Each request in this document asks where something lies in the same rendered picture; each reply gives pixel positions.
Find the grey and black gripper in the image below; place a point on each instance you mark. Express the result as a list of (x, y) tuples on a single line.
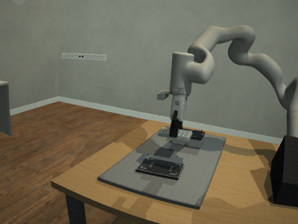
[(178, 113)]

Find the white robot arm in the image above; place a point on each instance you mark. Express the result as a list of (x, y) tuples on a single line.
[(184, 71)]

